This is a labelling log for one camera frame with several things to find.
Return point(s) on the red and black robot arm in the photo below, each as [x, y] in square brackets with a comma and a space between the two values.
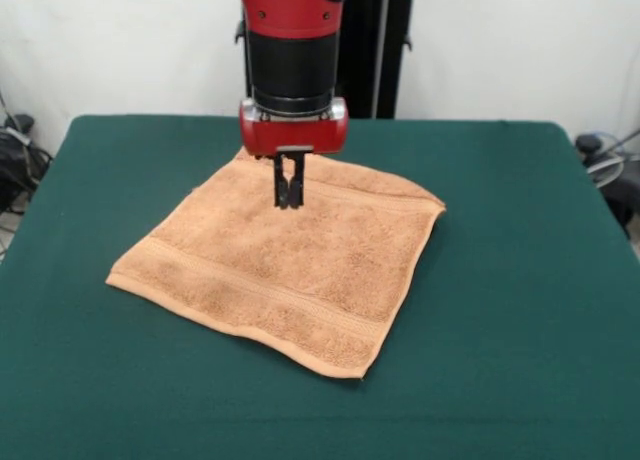
[295, 45]

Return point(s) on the black wheeled stand base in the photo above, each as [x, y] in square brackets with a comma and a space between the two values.
[620, 190]

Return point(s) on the dark green table cloth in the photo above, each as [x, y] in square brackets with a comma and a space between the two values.
[500, 305]

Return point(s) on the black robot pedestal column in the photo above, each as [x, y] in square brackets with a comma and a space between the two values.
[380, 55]

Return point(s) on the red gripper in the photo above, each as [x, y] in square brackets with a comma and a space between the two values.
[295, 135]

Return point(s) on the orange terry towel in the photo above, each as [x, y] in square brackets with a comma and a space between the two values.
[300, 270]

